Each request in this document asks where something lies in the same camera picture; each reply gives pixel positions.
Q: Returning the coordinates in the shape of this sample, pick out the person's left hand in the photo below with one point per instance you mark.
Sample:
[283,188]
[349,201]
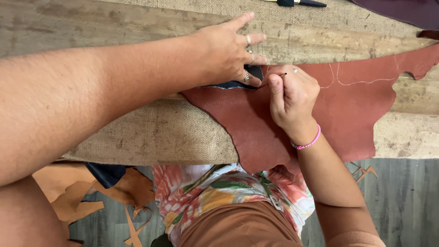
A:
[223,55]

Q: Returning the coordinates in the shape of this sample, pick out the person's right hand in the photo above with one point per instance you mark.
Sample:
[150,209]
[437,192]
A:
[298,99]

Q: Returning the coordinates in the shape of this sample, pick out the thin silver marking pen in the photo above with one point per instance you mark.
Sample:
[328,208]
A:
[283,74]

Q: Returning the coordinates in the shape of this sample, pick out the dark blue leather pattern piece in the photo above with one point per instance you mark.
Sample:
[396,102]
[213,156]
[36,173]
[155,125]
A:
[255,71]

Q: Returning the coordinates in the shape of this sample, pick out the red-brown leather hide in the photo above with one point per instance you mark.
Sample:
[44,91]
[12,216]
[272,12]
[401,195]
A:
[346,113]

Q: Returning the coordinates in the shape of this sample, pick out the small zigzag tan leather scrap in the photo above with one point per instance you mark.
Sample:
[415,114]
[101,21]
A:
[365,172]

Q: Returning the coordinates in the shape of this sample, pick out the burlap cloth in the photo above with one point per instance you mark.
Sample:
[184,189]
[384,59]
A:
[154,137]

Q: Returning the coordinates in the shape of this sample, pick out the worn wooden work board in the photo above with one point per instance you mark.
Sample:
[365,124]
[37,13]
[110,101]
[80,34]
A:
[103,27]

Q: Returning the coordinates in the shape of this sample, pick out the floral print garment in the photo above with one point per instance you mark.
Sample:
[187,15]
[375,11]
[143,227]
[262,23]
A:
[205,192]

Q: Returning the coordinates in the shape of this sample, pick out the purple leather piece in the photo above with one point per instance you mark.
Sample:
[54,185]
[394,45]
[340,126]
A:
[401,12]

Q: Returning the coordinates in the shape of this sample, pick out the brown top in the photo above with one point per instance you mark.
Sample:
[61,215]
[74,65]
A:
[240,226]

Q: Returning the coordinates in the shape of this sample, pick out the orange-brown leather scrap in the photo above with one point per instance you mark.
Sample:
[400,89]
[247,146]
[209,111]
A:
[130,188]

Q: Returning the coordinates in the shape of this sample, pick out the navy leather scrap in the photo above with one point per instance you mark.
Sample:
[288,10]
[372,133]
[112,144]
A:
[104,173]

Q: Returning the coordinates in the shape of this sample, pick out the thin tan leather strip scrap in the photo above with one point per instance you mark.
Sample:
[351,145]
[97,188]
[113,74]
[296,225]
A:
[132,230]

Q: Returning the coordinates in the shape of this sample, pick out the light tan leather scrap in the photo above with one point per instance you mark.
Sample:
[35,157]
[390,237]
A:
[61,185]

